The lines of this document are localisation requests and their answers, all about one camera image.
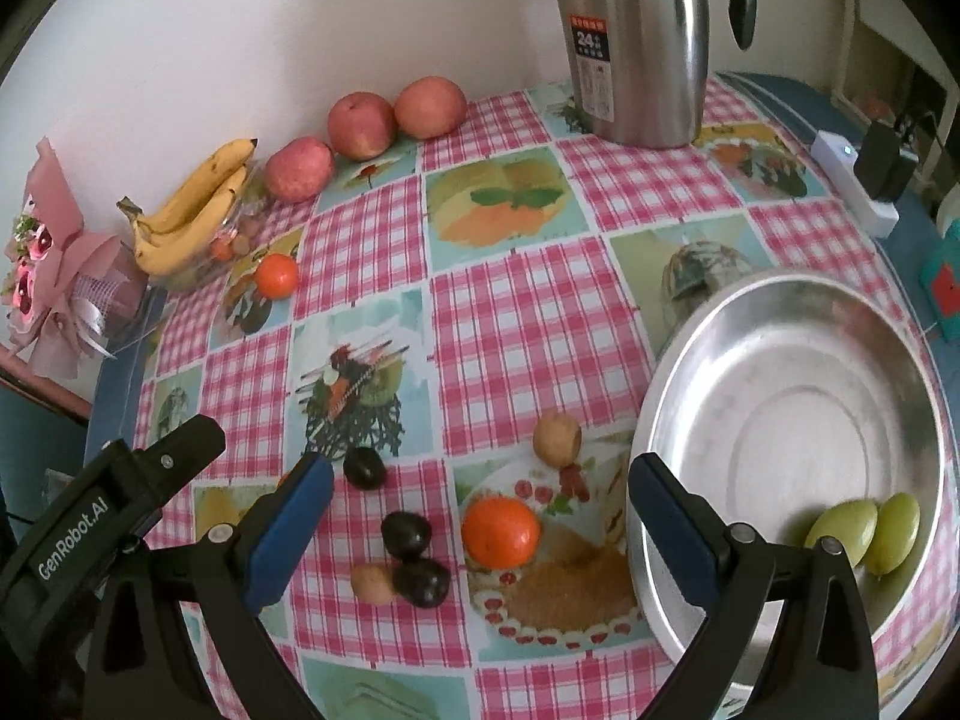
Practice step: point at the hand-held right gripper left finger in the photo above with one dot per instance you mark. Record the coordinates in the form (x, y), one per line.
(289, 532)

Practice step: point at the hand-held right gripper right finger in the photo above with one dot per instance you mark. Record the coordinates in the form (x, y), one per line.
(675, 532)

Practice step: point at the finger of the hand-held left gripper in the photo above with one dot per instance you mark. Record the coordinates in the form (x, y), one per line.
(184, 454)

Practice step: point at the small tan round fruit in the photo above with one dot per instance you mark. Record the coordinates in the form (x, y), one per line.
(373, 585)

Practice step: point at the dark purple plum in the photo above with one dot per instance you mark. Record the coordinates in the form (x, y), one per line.
(365, 468)
(422, 583)
(406, 535)

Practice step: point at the large brown round fruit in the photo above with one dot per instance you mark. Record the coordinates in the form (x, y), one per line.
(557, 439)

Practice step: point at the round steel plate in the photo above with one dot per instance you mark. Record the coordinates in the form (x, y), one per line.
(787, 427)

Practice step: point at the large orange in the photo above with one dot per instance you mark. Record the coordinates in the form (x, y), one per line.
(501, 532)

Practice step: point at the green oval fruit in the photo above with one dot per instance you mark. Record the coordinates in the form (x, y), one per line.
(844, 525)
(894, 532)

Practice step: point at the small tangerine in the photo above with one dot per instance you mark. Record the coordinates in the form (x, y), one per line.
(276, 275)

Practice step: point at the tiny orange fruit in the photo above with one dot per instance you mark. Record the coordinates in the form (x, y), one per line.
(222, 248)

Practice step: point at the yellow banana bunch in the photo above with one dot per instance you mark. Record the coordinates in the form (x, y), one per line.
(195, 225)

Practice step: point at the clear glass fruit bowl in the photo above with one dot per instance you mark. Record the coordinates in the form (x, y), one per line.
(251, 221)

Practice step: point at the pink checked tablecloth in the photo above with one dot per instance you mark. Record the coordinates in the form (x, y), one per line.
(487, 315)

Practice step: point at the red apple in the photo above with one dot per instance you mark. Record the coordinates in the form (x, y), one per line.
(430, 106)
(361, 125)
(298, 169)

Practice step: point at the teal box red label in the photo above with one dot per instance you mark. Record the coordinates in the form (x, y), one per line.
(946, 277)

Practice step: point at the white power strip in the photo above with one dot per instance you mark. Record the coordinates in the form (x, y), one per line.
(847, 180)

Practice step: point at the black power adapter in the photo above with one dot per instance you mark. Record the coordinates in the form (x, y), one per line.
(881, 157)

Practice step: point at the stainless steel thermos jug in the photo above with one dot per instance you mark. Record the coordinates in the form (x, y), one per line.
(637, 52)

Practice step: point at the white shelf unit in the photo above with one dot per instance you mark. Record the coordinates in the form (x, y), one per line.
(851, 30)

